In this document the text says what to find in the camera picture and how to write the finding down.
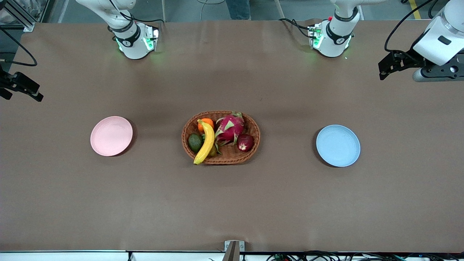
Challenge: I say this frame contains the dark red apple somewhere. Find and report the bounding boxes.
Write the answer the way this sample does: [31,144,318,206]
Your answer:
[237,134,254,152]

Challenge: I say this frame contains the yellow banana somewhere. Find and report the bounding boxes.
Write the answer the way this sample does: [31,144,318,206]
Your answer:
[193,119,216,166]

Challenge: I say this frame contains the pink plate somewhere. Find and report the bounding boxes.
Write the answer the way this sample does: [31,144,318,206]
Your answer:
[90,116,133,157]

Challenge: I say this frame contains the light blue plate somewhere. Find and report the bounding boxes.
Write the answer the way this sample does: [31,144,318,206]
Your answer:
[316,125,361,167]

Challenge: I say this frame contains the person legs in jeans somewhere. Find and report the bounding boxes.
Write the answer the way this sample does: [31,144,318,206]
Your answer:
[225,0,251,21]

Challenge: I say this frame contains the dark green avocado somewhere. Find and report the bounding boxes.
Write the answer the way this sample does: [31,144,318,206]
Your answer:
[188,133,204,154]

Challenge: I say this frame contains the pink dragon fruit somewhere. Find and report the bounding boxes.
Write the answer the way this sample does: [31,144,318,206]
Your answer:
[202,112,246,156]

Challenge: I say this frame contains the orange fruit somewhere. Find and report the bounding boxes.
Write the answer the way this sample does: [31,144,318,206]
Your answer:
[197,118,215,133]

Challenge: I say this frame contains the brown wicker basket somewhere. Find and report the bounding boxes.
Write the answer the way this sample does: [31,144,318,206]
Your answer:
[181,111,261,165]

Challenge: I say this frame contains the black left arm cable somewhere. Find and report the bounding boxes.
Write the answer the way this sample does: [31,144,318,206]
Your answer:
[384,0,435,53]

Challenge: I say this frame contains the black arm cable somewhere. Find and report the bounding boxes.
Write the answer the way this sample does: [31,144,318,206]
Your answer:
[384,0,435,53]
[0,27,38,67]

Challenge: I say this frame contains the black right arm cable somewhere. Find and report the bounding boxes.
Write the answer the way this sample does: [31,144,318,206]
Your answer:
[0,27,38,67]

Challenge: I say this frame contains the aluminium frame profile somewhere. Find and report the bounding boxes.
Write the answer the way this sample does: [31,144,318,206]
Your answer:
[0,0,55,32]

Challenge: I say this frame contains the black left base cable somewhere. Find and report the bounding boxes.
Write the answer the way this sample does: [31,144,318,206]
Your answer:
[278,17,316,39]

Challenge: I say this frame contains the grey floor cable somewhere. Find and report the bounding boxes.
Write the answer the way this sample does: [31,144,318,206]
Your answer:
[197,0,227,22]

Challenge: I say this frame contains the black cable bundle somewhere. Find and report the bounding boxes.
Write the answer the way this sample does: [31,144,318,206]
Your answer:
[266,250,464,261]

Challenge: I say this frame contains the metal table edge bracket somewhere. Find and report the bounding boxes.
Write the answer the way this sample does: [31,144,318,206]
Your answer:
[224,240,245,261]

